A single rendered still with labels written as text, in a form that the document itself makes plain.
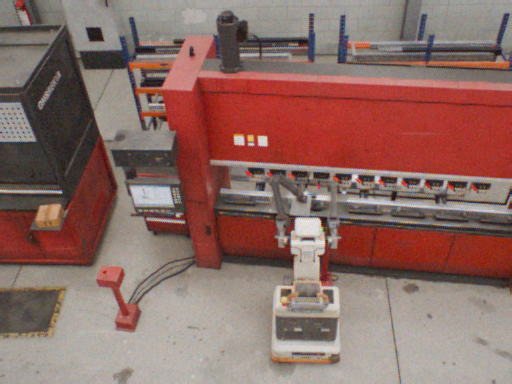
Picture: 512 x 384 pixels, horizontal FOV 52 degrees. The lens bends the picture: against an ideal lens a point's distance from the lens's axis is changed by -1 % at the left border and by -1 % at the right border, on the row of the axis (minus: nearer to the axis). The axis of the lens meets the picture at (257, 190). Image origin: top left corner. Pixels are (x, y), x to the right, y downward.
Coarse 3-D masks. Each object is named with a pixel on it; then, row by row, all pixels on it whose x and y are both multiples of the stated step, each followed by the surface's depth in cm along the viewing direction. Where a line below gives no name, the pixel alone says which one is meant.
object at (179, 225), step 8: (136, 168) 542; (144, 168) 542; (152, 168) 541; (160, 168) 541; (168, 168) 540; (176, 168) 539; (144, 176) 533; (152, 176) 532; (160, 176) 530; (168, 176) 529; (176, 176) 528; (144, 216) 578; (152, 216) 577; (160, 216) 575; (184, 216) 569; (152, 224) 587; (160, 224) 585; (168, 224) 583; (176, 224) 581; (184, 224) 578; (176, 232) 590; (184, 232) 588
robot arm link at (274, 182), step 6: (270, 180) 437; (276, 180) 433; (276, 186) 433; (276, 192) 435; (276, 198) 437; (276, 204) 439; (282, 204) 440; (282, 210) 440; (276, 216) 446; (282, 216) 440; (288, 216) 443; (276, 222) 444; (288, 222) 442
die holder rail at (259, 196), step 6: (222, 192) 513; (228, 192) 513; (234, 192) 512; (240, 192) 512; (246, 192) 512; (252, 192) 511; (258, 192) 511; (264, 192) 510; (270, 192) 510; (222, 198) 518; (234, 198) 516; (240, 198) 515; (246, 198) 513; (252, 198) 513; (258, 198) 511; (264, 198) 510; (270, 198) 515
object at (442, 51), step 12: (372, 48) 609; (384, 48) 605; (396, 48) 604; (408, 48) 594; (420, 48) 593; (432, 48) 592; (444, 48) 591; (456, 48) 590; (468, 48) 588; (480, 48) 587; (492, 48) 586; (360, 60) 589; (372, 60) 589; (384, 60) 588; (396, 60) 587; (408, 60) 586; (420, 60) 585; (432, 60) 584; (444, 60) 583; (456, 60) 582; (468, 60) 581; (480, 60) 580; (492, 60) 579
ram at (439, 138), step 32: (224, 96) 430; (256, 96) 426; (288, 96) 421; (224, 128) 454; (256, 128) 449; (288, 128) 444; (320, 128) 439; (352, 128) 434; (384, 128) 429; (416, 128) 425; (448, 128) 420; (480, 128) 415; (256, 160) 475; (288, 160) 469; (320, 160) 464; (352, 160) 458; (384, 160) 453; (416, 160) 448; (448, 160) 443; (480, 160) 438
